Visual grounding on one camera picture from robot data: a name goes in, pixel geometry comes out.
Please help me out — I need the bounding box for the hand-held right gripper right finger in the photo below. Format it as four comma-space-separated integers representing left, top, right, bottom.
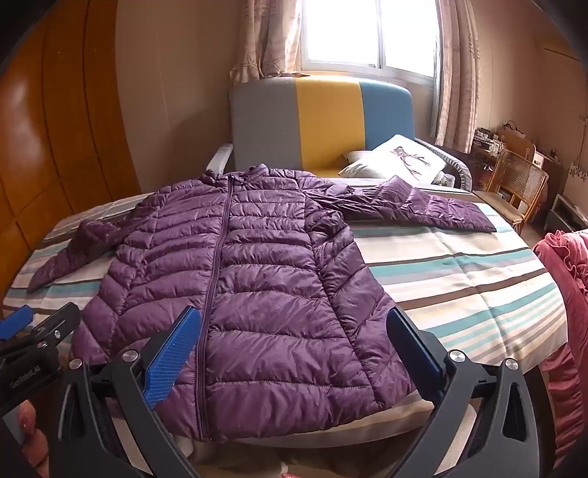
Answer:
385, 306, 541, 478

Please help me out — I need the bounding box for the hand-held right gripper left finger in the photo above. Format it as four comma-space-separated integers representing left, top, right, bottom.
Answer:
57, 305, 203, 478

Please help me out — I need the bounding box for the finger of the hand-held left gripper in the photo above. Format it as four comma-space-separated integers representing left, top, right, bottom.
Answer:
25, 302, 82, 354
0, 305, 36, 342

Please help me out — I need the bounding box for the purple puffer jacket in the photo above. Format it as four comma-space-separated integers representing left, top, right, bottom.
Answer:
26, 164, 498, 447

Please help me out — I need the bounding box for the person's left hand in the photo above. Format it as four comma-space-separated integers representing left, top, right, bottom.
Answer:
0, 399, 51, 478

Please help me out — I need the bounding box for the pink ruffled blanket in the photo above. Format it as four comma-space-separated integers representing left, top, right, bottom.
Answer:
533, 229, 588, 458

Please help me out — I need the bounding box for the wooden wardrobe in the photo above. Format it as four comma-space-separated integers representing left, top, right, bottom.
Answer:
0, 0, 142, 295

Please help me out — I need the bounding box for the white printed pillow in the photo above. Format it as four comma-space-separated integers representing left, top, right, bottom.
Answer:
338, 134, 447, 181

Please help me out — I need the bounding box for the rattan chair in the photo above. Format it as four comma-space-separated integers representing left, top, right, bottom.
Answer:
486, 148, 550, 234

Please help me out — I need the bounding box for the cluttered wooden desk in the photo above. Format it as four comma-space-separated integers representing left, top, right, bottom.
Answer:
472, 120, 567, 203

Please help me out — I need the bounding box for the grey yellow blue sofa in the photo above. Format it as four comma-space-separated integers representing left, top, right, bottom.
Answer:
206, 76, 474, 190

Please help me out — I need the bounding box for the beige patterned curtain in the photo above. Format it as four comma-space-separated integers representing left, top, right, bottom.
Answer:
230, 0, 304, 84
434, 0, 481, 154

